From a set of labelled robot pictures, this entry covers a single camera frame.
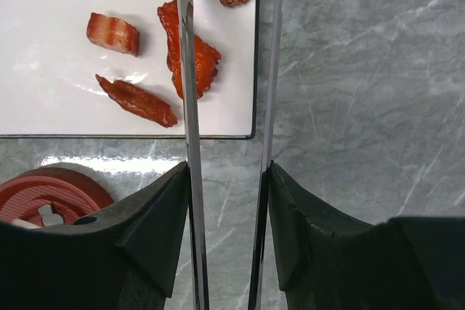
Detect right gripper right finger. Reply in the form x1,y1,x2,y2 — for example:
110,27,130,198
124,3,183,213
269,164,464,309

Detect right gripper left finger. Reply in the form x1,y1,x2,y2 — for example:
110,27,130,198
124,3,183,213
1,162,188,309

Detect metal tongs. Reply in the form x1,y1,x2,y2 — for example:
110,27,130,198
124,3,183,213
177,0,283,309

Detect red lid right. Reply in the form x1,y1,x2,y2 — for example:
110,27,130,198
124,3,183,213
1,167,114,227

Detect brown chicken wing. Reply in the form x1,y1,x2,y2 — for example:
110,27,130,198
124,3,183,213
95,74,178,128

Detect white rectangular plate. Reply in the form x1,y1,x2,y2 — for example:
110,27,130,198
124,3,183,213
1,0,259,139

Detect red chicken drumstick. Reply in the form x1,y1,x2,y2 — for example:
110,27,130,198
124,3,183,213
157,0,222,99

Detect pork belly cube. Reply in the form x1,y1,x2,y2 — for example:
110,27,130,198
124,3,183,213
86,12,140,57

